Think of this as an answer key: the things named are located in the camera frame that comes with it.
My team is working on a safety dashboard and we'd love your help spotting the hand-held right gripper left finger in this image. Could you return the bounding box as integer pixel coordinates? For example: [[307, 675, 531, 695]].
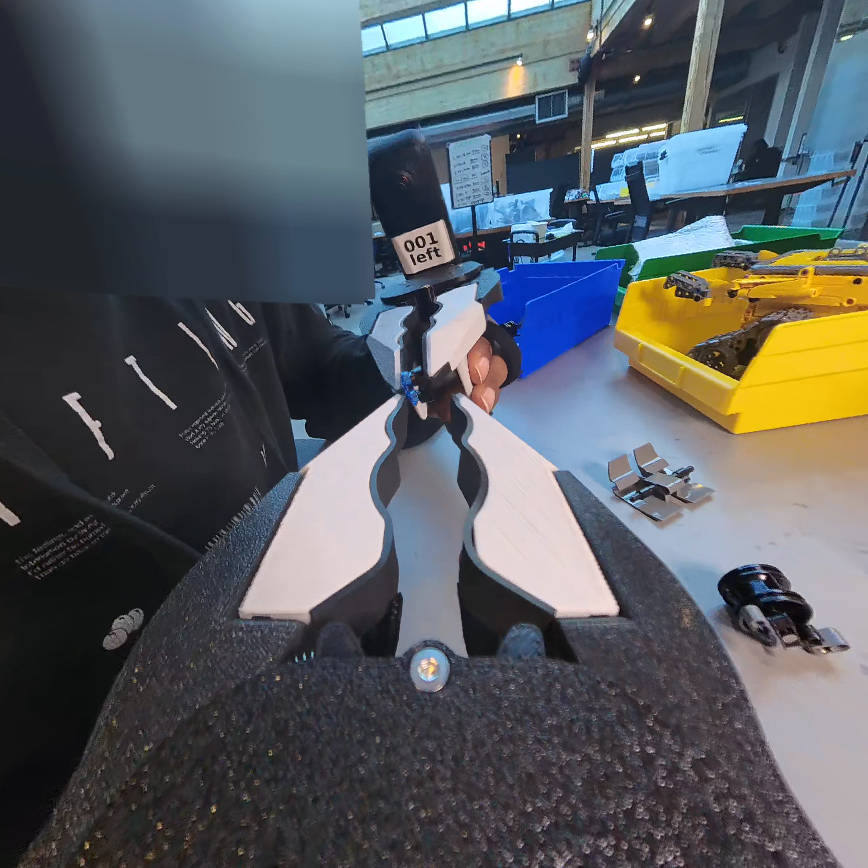
[[237, 395, 410, 659]]

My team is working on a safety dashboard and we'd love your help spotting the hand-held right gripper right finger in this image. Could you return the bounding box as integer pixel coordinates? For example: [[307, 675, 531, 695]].
[[453, 395, 621, 659]]

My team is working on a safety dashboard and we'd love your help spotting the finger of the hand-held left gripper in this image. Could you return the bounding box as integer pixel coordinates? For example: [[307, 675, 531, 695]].
[[415, 281, 489, 421], [366, 305, 416, 394]]

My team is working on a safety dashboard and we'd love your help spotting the black toy wheel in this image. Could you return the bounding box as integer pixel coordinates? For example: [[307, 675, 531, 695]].
[[717, 564, 813, 628]]

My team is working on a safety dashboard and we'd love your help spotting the small grey connector assembly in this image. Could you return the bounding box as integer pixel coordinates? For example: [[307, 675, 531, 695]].
[[738, 604, 852, 655]]

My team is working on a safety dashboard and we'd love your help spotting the person's left forearm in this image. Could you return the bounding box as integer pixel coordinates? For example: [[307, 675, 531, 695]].
[[261, 302, 401, 442]]

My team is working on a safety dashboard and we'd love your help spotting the person's left hand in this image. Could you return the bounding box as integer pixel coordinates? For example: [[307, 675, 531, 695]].
[[467, 335, 509, 416]]

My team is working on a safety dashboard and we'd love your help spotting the white sign on pole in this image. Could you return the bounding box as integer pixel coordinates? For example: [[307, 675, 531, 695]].
[[448, 134, 495, 265]]

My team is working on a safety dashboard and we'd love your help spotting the blue plastic bin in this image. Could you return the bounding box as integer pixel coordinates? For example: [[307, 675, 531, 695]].
[[487, 259, 626, 378]]

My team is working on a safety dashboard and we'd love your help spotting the clear plastic storage tub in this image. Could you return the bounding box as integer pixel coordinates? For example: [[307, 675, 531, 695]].
[[441, 183, 553, 231]]

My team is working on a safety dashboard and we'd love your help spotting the black utility cart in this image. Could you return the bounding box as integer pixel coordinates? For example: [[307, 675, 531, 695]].
[[507, 220, 585, 265]]

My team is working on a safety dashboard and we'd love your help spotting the grey panel brick assembly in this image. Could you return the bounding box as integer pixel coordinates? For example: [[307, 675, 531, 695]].
[[607, 442, 716, 523]]

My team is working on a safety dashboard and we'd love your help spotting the row of high windows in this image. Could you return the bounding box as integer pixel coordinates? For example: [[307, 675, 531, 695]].
[[361, 0, 591, 57]]

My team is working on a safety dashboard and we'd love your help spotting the wooden pillar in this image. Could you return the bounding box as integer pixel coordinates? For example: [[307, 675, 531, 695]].
[[580, 57, 599, 192], [680, 0, 726, 134]]

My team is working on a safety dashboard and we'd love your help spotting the black office chair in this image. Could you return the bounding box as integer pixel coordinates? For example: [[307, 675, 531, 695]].
[[624, 161, 655, 241]]

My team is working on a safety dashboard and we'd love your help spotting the white cloth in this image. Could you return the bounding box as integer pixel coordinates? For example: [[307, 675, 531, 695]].
[[627, 216, 736, 279]]

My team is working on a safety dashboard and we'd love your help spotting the yellow plastic bin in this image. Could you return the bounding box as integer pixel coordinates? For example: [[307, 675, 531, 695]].
[[613, 247, 868, 435]]

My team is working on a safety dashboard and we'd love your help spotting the white storage box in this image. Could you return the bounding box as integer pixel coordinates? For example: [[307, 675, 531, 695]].
[[654, 123, 749, 198]]

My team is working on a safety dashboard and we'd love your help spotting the yellow tracked robot model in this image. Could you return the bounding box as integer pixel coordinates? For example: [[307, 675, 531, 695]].
[[663, 245, 868, 381]]

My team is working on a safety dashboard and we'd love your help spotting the long wooden table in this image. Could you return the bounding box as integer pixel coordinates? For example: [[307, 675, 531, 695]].
[[563, 170, 857, 235]]

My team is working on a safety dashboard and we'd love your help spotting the green plastic bin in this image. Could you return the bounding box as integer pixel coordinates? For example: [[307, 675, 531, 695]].
[[595, 225, 845, 313]]

